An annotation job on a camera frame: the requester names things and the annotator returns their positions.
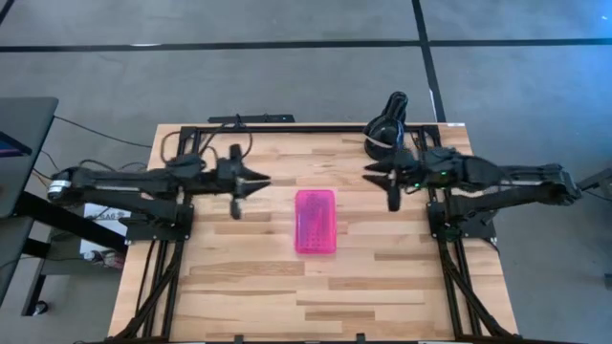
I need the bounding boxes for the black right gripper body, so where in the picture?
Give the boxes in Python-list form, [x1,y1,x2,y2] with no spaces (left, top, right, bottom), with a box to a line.
[394,148,468,190]

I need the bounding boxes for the black desk lamp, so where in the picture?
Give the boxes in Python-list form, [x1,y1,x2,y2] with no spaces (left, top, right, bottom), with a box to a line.
[361,90,410,161]

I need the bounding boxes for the clear box with pink lid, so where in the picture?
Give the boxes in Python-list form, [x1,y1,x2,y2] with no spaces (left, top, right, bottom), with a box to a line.
[294,188,339,255]

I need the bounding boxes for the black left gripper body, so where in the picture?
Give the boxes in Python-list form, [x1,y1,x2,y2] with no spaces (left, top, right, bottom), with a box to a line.
[164,153,243,197]

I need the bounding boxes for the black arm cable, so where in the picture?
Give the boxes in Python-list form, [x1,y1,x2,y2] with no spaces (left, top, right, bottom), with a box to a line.
[159,114,254,166]
[404,128,431,154]

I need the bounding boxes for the black power strip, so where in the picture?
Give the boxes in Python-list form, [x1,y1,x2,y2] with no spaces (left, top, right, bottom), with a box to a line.
[208,113,296,125]

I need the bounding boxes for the black aluminium table frame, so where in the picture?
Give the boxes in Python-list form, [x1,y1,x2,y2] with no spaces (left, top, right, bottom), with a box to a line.
[112,124,520,344]

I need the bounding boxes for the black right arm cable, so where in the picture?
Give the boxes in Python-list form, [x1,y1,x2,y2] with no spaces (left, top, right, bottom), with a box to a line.
[404,128,431,154]

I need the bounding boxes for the black floor stand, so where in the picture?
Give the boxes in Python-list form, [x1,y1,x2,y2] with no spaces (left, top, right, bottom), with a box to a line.
[576,166,612,197]

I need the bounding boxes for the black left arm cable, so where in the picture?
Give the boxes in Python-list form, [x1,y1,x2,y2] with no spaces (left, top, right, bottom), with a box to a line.
[159,114,254,166]

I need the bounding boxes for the white paper sheet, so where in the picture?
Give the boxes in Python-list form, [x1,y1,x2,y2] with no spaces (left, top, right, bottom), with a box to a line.
[79,203,133,254]

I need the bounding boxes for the dark grey side desk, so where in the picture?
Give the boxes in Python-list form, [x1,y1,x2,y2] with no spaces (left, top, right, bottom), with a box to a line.
[0,97,60,307]

